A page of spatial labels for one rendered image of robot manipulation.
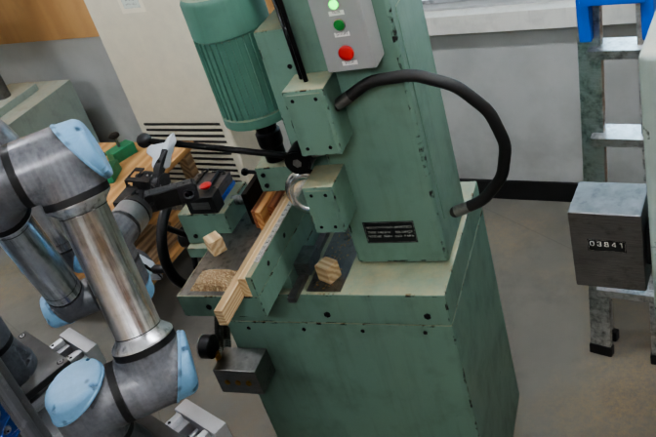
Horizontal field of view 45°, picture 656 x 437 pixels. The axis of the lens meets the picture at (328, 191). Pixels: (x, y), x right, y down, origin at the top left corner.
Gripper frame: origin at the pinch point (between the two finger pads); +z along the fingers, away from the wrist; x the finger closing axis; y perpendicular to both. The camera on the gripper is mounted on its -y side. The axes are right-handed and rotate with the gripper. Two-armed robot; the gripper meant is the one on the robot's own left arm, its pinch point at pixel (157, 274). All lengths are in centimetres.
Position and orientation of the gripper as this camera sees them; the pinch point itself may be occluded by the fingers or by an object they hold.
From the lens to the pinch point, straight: 216.0
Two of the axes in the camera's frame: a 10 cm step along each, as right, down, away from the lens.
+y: -2.1, 7.4, 6.4
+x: -3.8, 5.4, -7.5
